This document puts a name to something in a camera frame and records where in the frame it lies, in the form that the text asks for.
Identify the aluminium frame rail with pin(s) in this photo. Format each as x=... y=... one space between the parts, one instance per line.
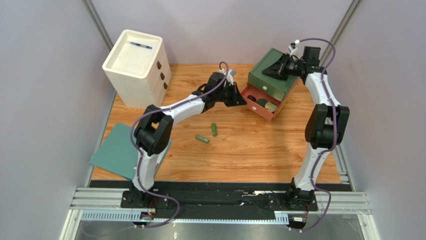
x=95 y=213

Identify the gold mirrored round tin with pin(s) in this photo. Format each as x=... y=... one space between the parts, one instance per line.
x=270 y=106

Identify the green top drawer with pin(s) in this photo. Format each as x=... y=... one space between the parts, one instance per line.
x=275 y=88

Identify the black round jar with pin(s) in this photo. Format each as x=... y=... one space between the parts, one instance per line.
x=252 y=98

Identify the teal green mat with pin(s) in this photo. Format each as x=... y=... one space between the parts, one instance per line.
x=117 y=154

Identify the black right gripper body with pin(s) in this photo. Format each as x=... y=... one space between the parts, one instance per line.
x=284 y=67

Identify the blue pen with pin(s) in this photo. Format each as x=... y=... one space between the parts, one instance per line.
x=141 y=45

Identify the dark green round compact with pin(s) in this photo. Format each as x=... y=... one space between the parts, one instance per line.
x=262 y=102

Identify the light green lipstick tube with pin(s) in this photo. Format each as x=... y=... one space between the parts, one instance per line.
x=202 y=139

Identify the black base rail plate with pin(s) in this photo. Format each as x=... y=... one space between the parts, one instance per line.
x=211 y=204

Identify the green drawer cabinet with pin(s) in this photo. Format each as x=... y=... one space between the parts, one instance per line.
x=267 y=60

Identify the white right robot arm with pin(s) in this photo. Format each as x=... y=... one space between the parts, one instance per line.
x=325 y=127

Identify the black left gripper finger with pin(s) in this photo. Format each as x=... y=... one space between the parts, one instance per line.
x=230 y=102
x=238 y=99

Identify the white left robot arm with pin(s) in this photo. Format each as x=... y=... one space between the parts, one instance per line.
x=152 y=132

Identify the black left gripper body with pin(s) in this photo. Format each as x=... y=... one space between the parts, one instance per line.
x=231 y=94

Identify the white drawer cabinet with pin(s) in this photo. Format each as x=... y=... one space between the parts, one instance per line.
x=139 y=75

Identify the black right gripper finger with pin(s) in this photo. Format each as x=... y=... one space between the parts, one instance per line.
x=274 y=72
x=279 y=65

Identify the red drawer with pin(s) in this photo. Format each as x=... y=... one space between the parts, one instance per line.
x=258 y=94

